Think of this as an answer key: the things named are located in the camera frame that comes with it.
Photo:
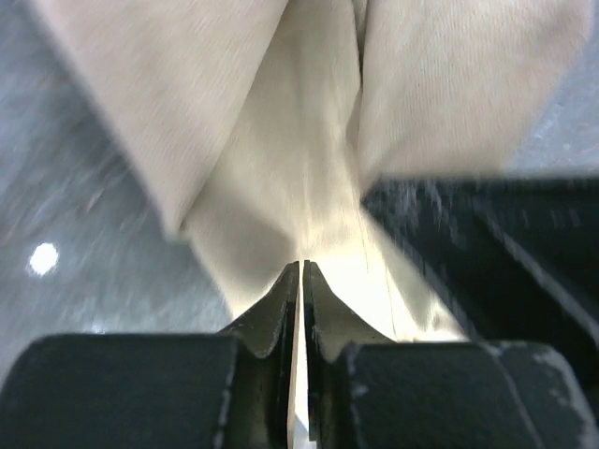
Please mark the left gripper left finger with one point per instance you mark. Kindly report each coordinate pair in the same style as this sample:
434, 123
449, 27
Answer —
229, 389

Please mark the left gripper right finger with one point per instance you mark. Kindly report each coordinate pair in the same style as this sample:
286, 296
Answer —
367, 391

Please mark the beige cloth napkin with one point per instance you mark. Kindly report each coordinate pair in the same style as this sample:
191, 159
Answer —
256, 127

